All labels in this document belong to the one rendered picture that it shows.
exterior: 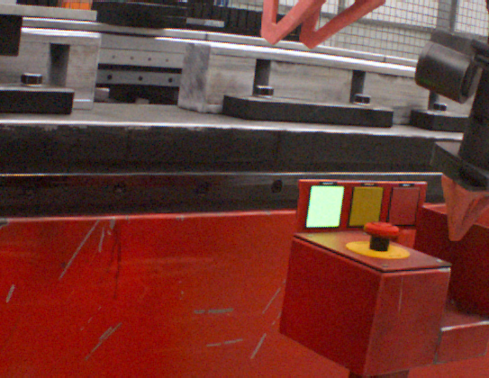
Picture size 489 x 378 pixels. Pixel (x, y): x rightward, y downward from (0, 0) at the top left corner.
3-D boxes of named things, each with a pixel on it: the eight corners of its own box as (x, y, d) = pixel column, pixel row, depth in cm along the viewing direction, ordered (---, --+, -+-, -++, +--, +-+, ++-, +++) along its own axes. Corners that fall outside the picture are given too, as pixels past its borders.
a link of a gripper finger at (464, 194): (448, 220, 112) (470, 148, 109) (485, 247, 107) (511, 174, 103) (409, 222, 108) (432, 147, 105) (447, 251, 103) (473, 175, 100)
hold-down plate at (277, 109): (245, 120, 129) (248, 97, 128) (220, 114, 133) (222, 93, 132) (393, 128, 148) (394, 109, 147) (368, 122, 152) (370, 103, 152)
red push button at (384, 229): (375, 261, 100) (380, 228, 100) (351, 252, 104) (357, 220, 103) (402, 259, 103) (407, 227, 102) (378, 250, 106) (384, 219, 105)
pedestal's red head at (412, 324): (363, 378, 96) (393, 211, 93) (276, 333, 109) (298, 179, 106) (486, 355, 107) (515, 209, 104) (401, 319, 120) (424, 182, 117)
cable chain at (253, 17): (133, 16, 167) (136, -5, 167) (116, 15, 172) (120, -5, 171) (311, 37, 195) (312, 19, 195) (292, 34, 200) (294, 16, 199)
